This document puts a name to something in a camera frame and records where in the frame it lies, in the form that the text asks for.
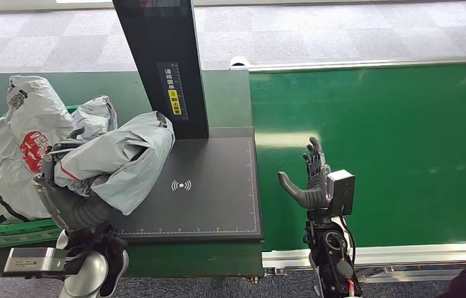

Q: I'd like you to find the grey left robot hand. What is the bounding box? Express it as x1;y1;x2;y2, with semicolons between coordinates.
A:
33;127;91;231

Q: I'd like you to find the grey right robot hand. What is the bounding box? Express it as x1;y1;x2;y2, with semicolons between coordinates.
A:
278;136;334;211

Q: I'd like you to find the grey courier bag red print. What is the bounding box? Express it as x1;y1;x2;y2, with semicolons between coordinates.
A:
53;111;176;217

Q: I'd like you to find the green plastic delivery crate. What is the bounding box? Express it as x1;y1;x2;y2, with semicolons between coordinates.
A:
0;104;81;250

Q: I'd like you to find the black inbound scanner machine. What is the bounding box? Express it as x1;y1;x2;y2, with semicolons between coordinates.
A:
109;0;264;244

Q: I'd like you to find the white conveyor roller cap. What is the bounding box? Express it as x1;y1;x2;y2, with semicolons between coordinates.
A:
229;55;251;69

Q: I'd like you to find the grey courier bag black stripe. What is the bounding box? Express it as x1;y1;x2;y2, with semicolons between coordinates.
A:
0;116;55;225

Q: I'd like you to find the large courier bag red print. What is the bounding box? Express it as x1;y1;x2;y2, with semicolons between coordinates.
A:
6;75;78;194

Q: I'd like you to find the small crumpled grey courier bag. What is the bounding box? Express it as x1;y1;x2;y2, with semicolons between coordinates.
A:
71;95;119;142

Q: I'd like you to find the dark green work table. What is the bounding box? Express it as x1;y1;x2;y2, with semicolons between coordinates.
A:
0;70;265;279

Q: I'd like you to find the black yellow instruction label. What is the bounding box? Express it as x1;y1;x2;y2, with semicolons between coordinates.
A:
157;61;190;121

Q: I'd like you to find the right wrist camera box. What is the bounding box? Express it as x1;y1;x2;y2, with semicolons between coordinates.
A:
326;169;357;218

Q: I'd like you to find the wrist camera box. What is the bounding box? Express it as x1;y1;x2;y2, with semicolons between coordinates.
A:
2;246;70;277
326;169;357;218

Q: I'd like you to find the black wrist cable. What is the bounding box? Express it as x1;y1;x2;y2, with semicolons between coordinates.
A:
337;215;358;270

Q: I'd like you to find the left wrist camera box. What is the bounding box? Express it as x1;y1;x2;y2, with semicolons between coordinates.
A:
2;246;70;277

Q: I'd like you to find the green conveyor belt aluminium frame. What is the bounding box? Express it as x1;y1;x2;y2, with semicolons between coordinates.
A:
229;54;466;284

